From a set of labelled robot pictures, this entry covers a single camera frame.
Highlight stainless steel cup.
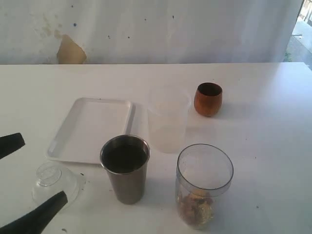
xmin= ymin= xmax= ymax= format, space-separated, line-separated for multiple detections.
xmin=100 ymin=135 xmax=150 ymax=205

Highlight gold and brown chocolates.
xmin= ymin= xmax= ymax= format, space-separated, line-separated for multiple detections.
xmin=176 ymin=192 xmax=214 ymax=229

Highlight clear glass with coins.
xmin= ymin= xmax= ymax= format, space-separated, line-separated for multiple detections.
xmin=175 ymin=143 xmax=234 ymax=230

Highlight brown wooden cup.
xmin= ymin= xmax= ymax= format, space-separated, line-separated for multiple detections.
xmin=194 ymin=82 xmax=223 ymax=117

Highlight clear plastic dome lid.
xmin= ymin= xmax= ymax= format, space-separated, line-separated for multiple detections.
xmin=32 ymin=162 xmax=86 ymax=212

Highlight white rectangular tray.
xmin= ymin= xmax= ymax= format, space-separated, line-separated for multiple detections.
xmin=47 ymin=97 xmax=134 ymax=165

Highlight translucent plastic container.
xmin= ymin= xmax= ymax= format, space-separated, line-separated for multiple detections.
xmin=147 ymin=85 xmax=191 ymax=154

